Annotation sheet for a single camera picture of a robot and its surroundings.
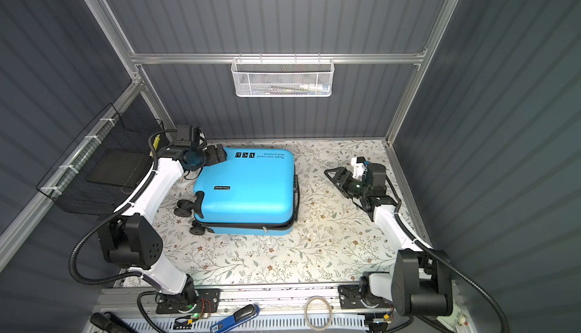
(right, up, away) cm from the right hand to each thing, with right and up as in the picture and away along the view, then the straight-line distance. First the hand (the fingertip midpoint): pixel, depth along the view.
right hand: (331, 178), depth 83 cm
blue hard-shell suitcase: (-28, -5, -2) cm, 28 cm away
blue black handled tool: (-31, -41, -15) cm, 53 cm away
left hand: (-44, +8, +4) cm, 45 cm away
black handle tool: (-70, -43, -14) cm, 83 cm away
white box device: (+37, -41, -15) cm, 58 cm away
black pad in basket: (-71, +4, -12) cm, 72 cm away
